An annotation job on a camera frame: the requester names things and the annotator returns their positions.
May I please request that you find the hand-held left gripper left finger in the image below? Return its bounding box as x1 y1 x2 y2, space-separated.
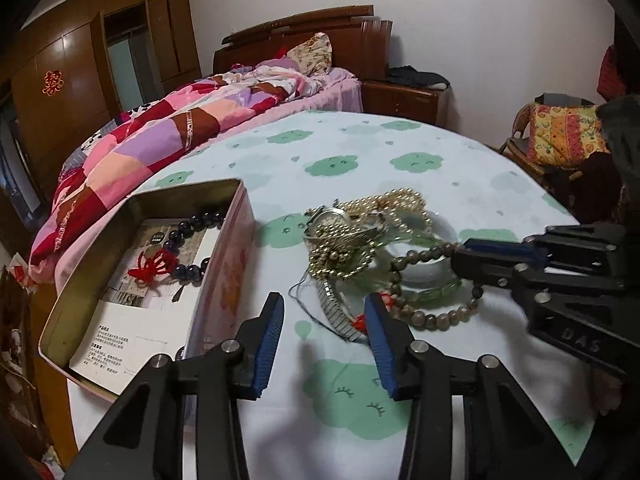
65 291 286 480

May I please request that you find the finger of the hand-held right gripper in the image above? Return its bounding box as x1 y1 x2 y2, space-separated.
451 249 631 311
461 224 628 273

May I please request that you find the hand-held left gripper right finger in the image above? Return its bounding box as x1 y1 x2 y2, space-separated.
363 292 576 480

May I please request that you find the green jade bangle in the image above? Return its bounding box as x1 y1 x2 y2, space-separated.
370 212 465 307

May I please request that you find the brown bead bracelet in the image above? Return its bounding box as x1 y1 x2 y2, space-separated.
389 241 482 333

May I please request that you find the pink metal tin box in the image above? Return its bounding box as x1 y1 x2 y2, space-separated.
39 178 257 403

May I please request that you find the pearl necklace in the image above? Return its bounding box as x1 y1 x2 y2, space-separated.
305 187 433 279

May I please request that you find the metal band wristwatch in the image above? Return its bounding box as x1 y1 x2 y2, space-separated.
303 207 388 343

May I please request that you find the dark thread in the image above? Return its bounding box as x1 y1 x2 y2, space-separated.
289 267 353 343

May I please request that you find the wicker chair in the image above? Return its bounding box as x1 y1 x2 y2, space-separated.
496 94 623 221

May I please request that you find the yellow patterned cushion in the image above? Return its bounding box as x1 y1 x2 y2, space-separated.
527 102 612 169

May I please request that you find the printed paper leaflet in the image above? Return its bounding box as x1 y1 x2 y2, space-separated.
70 217 224 396

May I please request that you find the cloud print tablecloth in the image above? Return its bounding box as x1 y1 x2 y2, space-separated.
67 110 596 480

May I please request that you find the dark grey cloth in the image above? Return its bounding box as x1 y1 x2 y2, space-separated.
599 94 640 176

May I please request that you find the wooden nightstand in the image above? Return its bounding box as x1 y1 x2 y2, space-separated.
361 79 449 129

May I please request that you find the dark clothes pile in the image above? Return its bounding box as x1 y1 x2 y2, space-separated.
386 65 452 91

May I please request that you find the red hanging cloth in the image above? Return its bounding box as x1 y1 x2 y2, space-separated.
597 45 630 102

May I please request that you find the patchwork quilt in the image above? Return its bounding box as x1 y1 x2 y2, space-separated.
27 67 312 281

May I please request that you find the cluttered wooden shelf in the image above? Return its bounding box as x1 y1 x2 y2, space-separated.
0 252 68 480

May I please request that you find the wooden headboard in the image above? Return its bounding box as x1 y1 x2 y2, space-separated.
212 5 394 82

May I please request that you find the floral pillow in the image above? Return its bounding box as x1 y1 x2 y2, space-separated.
286 32 334 77

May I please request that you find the wooden wardrobe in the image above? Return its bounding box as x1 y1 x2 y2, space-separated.
0 0 203 246

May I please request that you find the dark bead bracelet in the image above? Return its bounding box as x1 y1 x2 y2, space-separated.
162 211 226 282

